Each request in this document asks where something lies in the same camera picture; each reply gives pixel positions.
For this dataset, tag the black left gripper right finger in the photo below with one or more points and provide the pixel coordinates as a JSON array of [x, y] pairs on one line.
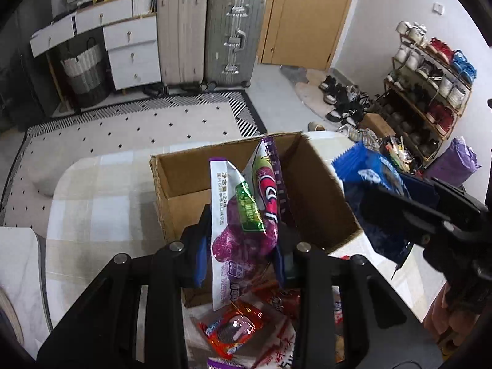
[[350, 317]]

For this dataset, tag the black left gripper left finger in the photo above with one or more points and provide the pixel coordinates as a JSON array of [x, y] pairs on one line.
[[100, 328]]

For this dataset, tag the blue cookie packet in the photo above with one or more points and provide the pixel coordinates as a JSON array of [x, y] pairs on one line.
[[368, 178]]

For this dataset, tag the red cookie packet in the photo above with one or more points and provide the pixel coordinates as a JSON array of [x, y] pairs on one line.
[[235, 327]]

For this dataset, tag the white red noodle snack bag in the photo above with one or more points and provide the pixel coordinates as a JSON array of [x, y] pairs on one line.
[[278, 351]]

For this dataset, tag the checked tablecloth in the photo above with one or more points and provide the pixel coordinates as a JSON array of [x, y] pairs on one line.
[[106, 204]]

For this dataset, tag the small brown cardboard box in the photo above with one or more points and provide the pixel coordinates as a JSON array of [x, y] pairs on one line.
[[377, 124]]

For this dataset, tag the wooden shoe rack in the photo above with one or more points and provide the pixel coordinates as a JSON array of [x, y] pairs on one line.
[[423, 99]]

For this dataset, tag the beige slipper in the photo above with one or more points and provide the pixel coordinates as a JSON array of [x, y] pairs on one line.
[[315, 127]]

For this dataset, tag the round door mat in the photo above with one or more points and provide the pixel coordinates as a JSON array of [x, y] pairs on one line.
[[305, 82]]

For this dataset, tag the black and white rug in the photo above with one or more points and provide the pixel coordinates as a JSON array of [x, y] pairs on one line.
[[49, 148]]

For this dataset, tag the wooden door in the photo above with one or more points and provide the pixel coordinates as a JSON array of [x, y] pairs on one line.
[[302, 33]]

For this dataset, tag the woven laundry basket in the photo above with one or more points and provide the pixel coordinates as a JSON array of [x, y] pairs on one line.
[[87, 75]]

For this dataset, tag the silver hard suitcase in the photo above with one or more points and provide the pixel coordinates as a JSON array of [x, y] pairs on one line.
[[231, 41]]

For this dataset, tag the white drawer desk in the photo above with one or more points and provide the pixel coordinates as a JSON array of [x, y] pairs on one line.
[[129, 33]]

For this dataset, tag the beige hard suitcase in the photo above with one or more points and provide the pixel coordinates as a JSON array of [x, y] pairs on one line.
[[181, 40]]

